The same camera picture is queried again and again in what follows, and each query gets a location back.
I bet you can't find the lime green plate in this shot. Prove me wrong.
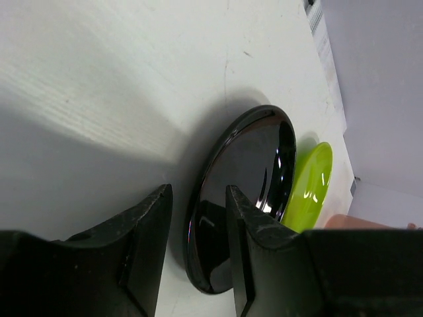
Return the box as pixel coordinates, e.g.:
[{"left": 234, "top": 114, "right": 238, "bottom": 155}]
[{"left": 280, "top": 142, "right": 333, "bottom": 233}]

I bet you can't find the translucent pink plastic bin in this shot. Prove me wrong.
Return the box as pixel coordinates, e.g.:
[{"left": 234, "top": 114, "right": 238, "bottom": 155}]
[{"left": 322, "top": 213, "right": 423, "bottom": 231}]

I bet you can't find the black plate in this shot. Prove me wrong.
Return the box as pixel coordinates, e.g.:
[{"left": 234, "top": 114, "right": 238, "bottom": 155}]
[{"left": 182, "top": 105, "right": 297, "bottom": 295}]

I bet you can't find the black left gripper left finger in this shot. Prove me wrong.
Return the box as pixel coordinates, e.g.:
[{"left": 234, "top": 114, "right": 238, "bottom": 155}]
[{"left": 1, "top": 184, "right": 173, "bottom": 316}]

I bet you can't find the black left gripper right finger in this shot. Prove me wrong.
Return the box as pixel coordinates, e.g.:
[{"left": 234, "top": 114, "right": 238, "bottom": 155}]
[{"left": 225, "top": 186, "right": 422, "bottom": 316}]

